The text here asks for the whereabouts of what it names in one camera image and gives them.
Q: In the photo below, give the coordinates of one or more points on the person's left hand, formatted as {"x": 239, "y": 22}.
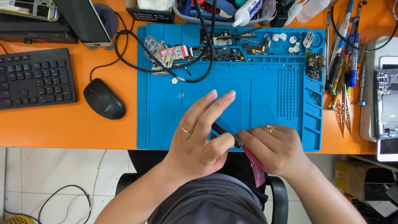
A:
{"x": 189, "y": 149}

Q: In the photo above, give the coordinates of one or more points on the person's right hand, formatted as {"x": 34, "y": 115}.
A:
{"x": 276, "y": 152}

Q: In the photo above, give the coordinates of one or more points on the person's right fingers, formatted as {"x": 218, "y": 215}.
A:
{"x": 258, "y": 134}

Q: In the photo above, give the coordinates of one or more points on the pink plastic bag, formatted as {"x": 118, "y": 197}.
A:
{"x": 256, "y": 166}

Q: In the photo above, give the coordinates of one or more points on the black office chair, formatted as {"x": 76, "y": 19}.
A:
{"x": 279, "y": 199}

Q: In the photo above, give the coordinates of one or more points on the person's grey shirt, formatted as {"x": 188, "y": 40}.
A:
{"x": 208, "y": 202}

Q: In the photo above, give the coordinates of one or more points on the heap of small phone parts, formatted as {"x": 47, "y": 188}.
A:
{"x": 230, "y": 51}

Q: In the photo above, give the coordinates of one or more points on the pair of steel tweezers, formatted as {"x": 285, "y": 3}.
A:
{"x": 344, "y": 112}

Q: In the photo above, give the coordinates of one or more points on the brass wool tip cleaner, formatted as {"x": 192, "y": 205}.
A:
{"x": 315, "y": 63}

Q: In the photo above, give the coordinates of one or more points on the white earbud pieces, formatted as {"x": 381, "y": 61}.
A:
{"x": 292, "y": 43}

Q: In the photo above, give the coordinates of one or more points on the blue silicone repair mat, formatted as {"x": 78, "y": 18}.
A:
{"x": 161, "y": 118}

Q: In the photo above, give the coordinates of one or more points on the row of screwdrivers and tools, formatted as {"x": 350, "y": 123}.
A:
{"x": 342, "y": 56}

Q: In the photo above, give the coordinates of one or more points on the pile of razor blade packets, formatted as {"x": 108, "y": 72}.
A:
{"x": 174, "y": 53}

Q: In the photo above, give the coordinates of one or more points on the cardboard carton with clutter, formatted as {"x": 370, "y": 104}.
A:
{"x": 367, "y": 183}

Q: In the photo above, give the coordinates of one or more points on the white glue tube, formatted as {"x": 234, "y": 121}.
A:
{"x": 247, "y": 12}

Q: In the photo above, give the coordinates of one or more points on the clear plastic tool tub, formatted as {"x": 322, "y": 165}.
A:
{"x": 224, "y": 12}

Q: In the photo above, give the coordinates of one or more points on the opened phone without back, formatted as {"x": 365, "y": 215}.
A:
{"x": 387, "y": 102}

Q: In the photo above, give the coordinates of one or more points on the clear plastic squeeze bottle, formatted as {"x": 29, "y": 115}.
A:
{"x": 311, "y": 9}

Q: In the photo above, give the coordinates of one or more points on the clear plastic bag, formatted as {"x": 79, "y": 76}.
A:
{"x": 153, "y": 45}

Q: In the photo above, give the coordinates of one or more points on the black computer mouse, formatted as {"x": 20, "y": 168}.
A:
{"x": 104, "y": 99}

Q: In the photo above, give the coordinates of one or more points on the black carton with tissue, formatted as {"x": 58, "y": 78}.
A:
{"x": 149, "y": 12}

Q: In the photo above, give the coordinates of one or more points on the round black pad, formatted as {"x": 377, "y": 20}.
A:
{"x": 109, "y": 18}

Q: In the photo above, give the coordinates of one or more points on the grey tablet leaning upright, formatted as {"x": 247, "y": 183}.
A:
{"x": 84, "y": 21}

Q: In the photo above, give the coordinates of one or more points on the black keyboard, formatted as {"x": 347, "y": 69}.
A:
{"x": 34, "y": 79}

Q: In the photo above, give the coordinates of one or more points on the black flat device box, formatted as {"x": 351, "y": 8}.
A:
{"x": 34, "y": 31}

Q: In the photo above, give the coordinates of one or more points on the yellow woven object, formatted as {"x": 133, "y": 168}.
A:
{"x": 15, "y": 220}

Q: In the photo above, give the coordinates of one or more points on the phone in clear case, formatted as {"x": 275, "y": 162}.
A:
{"x": 31, "y": 8}

